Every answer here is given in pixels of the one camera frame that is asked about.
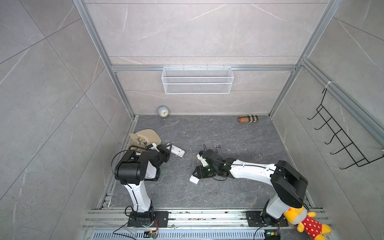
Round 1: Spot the plaid striped slipper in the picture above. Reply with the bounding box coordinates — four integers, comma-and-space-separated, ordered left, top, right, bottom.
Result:
238, 115, 259, 123

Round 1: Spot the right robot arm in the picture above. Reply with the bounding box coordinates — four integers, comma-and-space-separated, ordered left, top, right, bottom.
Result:
190, 150, 308, 226

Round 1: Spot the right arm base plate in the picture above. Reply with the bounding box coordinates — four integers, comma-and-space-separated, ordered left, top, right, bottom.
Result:
245, 211, 289, 227

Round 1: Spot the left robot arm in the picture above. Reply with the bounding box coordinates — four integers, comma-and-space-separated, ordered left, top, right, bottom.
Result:
111, 144, 172, 227

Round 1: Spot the beige cap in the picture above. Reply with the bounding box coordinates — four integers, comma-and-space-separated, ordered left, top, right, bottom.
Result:
128, 129, 162, 153

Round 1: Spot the small round grey clock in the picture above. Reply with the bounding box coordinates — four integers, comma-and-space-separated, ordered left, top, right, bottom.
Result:
158, 106, 170, 118

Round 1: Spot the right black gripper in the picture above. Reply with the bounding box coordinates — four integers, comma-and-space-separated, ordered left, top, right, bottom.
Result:
191, 165, 219, 179

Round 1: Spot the black wall hook rack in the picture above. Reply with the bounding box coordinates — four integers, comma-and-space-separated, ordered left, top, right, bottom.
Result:
307, 89, 384, 170

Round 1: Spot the white battery cover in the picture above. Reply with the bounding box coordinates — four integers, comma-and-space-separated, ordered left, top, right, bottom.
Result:
189, 176, 200, 185

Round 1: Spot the white remote control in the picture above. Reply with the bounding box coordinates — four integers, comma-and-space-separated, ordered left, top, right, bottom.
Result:
171, 146, 185, 158

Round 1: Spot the yellow plush toy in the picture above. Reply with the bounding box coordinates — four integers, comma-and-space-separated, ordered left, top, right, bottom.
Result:
284, 207, 332, 240

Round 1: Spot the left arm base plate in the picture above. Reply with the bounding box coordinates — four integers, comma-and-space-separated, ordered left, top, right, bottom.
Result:
127, 211, 169, 228

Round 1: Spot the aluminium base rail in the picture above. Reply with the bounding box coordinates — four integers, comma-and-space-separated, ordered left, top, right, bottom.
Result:
77, 208, 310, 240

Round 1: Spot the white wire mesh basket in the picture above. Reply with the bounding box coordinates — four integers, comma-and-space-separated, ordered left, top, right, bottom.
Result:
162, 67, 234, 95

